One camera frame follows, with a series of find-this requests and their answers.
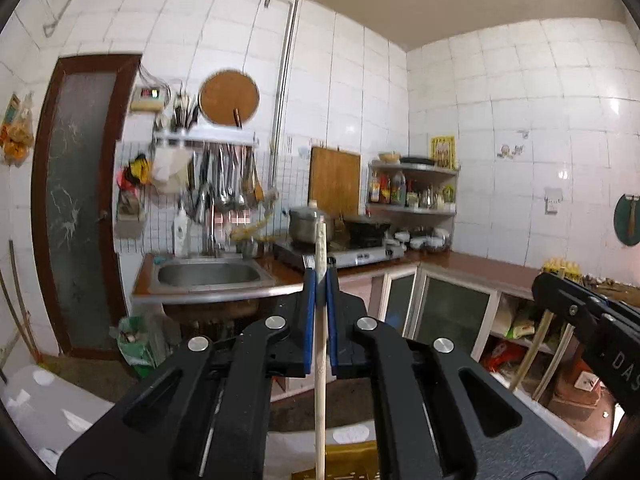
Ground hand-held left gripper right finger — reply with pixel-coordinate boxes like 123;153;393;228
326;256;586;480

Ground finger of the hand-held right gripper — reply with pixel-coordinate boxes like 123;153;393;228
531;272;609;334
560;276;640;329

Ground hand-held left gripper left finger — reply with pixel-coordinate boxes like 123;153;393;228
56;267;317;480

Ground wooden chopstick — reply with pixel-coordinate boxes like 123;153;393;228
510;309;554;394
313;222;329;480
532;322;577;404

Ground yellow perforated utensil holder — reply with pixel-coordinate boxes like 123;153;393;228
291;441;381;480

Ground hanging metal utensils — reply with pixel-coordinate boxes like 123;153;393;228
186;142;266;225

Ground yellow egg tray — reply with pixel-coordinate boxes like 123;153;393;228
542;258;584;284

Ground green yellow packet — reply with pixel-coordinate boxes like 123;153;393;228
504;304;537;339

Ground glass cabinet door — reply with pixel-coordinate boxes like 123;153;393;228
417;269;501;357
381;271;419;337

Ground gas stove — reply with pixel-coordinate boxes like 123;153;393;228
273;239;407;269

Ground red plastic bag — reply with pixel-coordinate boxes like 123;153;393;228
479;339;522;372

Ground stainless steel pot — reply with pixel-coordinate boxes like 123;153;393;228
288;204;337;249

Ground black wok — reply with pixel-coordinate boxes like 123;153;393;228
344;215;392;249

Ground stainless steel sink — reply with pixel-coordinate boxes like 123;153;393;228
151;256;277;295

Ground metal faucet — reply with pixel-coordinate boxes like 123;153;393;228
207;209;224;257

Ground white corner shelf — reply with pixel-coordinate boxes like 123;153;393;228
366;160;459;219

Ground rectangular wooden cutting board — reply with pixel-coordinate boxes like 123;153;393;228
308;146;362;219

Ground row of condiment bottles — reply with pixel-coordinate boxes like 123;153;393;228
368;170;456;209

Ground white soap bottle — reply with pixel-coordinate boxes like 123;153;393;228
172;207;194;259

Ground green floor bag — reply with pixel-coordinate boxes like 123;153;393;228
116;314;157;367

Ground white hanging cloth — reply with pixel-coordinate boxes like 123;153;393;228
152;147;189;194

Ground round wooden cutting board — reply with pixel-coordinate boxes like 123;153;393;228
198;69;261;127

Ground brown framed glass door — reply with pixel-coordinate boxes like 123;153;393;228
31;54;144;361

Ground grey printed tablecloth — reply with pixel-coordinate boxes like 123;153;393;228
0;364;611;480

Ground leaning wooden sticks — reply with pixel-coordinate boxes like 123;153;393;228
0;239;42;362

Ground hanging orange plastic bag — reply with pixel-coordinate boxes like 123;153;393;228
0;92;36;166

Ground green round wall hanging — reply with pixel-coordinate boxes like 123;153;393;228
613;192;640;247

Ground yellow wall calendar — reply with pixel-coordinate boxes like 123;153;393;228
429;134;456;170

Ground grey wall basket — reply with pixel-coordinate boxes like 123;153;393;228
114;190;149;239

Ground white wall utensil rack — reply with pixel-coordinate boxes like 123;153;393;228
152;127;261;152

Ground grey wall pipe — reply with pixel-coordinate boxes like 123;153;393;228
269;0;301;197

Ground beige wall device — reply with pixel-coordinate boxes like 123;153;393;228
130;84;171;113

